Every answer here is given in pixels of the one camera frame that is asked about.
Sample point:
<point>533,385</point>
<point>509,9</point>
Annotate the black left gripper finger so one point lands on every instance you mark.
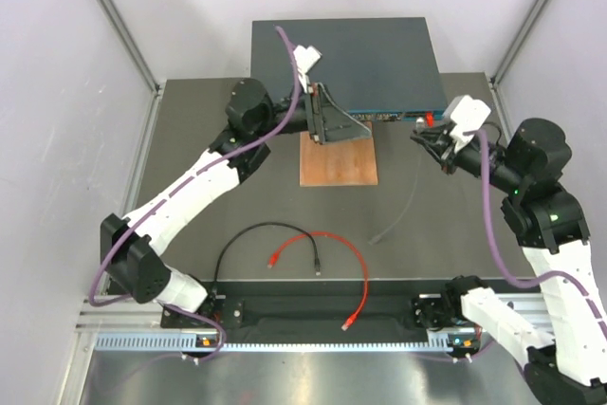
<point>332,115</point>
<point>345,128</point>

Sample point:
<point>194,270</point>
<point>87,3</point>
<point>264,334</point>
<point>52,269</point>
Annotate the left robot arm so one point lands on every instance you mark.
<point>132,245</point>

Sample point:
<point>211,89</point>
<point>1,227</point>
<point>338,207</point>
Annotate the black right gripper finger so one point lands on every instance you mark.
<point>435,132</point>
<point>434,146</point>

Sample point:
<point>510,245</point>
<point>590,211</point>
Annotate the wooden board stand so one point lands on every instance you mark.
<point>349,163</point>

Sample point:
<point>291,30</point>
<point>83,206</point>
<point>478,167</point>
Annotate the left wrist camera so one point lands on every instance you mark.
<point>305,58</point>

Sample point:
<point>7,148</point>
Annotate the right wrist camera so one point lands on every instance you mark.
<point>467,115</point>

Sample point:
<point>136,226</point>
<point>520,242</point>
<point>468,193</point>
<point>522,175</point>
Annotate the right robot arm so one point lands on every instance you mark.
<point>566,365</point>

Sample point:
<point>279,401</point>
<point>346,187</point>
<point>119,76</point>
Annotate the teal network switch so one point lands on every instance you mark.
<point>375,68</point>

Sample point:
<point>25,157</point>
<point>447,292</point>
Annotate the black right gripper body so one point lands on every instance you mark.
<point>448,149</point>

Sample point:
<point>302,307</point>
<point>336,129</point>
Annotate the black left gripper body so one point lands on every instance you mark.
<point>316,123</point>

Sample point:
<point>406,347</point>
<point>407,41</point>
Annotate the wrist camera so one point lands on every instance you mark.
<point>305,58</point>
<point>467,115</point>

